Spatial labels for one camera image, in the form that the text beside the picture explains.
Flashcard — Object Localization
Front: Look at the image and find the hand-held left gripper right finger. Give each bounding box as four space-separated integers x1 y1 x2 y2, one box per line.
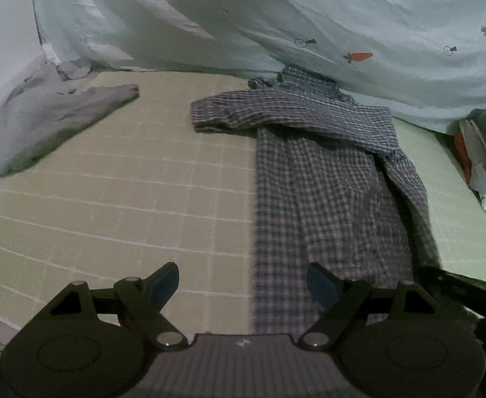
295 262 449 351

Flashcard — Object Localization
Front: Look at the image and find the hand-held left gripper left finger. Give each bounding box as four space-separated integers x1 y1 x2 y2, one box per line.
30 262 190 351

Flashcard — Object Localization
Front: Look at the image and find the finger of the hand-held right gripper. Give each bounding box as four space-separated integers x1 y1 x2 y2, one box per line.
415 264 486 301

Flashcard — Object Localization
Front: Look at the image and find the blue checkered shirt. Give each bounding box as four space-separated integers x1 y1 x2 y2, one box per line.
189 64 443 336

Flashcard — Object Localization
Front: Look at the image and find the green grid bed mat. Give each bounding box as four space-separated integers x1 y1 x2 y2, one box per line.
0 70 486 365

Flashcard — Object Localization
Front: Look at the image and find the colourful cloth pile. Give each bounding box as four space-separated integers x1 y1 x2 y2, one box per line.
452 108 486 222

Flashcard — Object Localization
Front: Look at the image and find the grey cloth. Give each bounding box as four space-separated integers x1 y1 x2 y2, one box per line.
0 56 140 179

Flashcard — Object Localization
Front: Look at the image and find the carrot print light quilt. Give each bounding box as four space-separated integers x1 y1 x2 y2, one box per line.
30 0 486 134

